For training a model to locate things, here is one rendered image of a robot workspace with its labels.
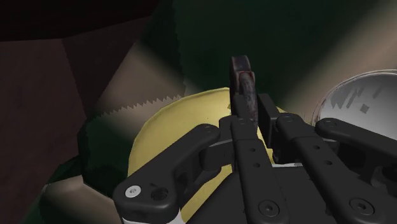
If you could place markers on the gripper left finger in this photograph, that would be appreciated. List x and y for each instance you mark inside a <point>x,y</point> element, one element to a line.
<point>248,161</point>

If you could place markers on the clear glass bowl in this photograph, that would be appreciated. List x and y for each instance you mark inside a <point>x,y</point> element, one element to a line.
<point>363,99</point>

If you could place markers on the yellow plate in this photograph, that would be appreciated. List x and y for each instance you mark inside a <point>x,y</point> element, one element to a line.
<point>173,130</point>

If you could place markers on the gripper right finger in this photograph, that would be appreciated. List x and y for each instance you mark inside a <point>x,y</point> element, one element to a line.
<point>313,155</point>

